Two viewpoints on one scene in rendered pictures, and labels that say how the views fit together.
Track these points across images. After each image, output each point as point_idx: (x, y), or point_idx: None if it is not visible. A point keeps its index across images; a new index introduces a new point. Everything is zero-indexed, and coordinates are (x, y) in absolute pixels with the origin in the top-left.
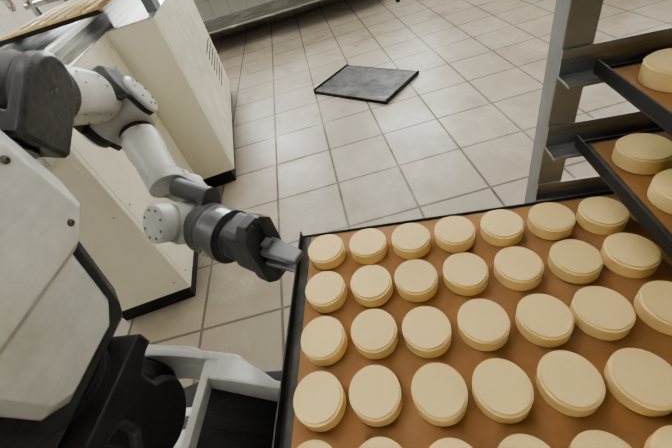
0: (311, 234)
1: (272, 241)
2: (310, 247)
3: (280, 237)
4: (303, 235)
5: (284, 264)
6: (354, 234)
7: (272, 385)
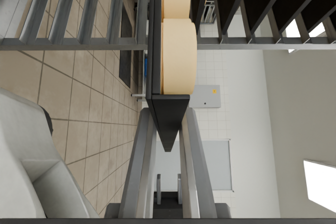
0: (160, 60)
1: (216, 204)
2: (193, 87)
3: (166, 218)
4: (160, 92)
5: (154, 167)
6: None
7: (41, 210)
